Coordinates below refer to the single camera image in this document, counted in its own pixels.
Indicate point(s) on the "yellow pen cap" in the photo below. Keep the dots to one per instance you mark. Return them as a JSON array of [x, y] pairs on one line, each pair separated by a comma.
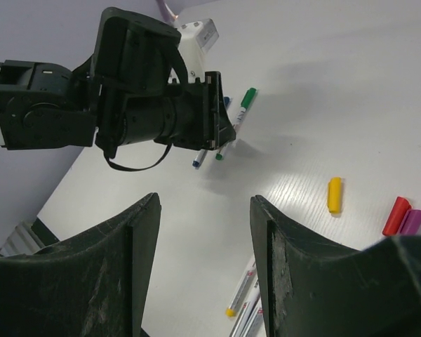
[[334, 200]]

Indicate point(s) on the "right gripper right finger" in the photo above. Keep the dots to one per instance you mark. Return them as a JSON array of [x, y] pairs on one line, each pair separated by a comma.
[[313, 286]]

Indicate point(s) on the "green pen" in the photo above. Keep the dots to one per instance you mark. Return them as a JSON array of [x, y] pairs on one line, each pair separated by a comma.
[[243, 109]]

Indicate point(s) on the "yellow pen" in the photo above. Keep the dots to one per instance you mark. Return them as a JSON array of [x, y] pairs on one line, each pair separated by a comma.
[[241, 288]]

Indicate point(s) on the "aluminium frame rail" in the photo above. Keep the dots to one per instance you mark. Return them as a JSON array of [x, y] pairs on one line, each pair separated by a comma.
[[28, 238]]

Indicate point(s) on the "red pen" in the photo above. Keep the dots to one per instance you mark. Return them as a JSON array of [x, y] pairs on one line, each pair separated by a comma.
[[246, 310]]

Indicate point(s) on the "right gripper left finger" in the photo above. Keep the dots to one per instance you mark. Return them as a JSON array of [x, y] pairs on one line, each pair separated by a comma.
[[92, 284]]

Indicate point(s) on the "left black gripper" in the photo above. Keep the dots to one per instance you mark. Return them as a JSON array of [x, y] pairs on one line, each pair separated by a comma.
[[195, 119]]

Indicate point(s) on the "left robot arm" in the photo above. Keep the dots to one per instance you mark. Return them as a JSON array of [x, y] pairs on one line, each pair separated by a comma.
[[135, 87]]

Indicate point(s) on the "purple pen cap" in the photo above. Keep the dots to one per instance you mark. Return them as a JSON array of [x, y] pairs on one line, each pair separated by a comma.
[[411, 222]]

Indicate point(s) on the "red pen cap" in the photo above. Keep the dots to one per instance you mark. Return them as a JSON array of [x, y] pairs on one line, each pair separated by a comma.
[[397, 214]]

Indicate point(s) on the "blue pen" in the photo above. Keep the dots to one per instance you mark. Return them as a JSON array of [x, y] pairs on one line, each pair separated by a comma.
[[201, 155]]

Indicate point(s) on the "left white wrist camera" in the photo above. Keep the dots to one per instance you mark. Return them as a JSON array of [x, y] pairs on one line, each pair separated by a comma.
[[197, 38]]

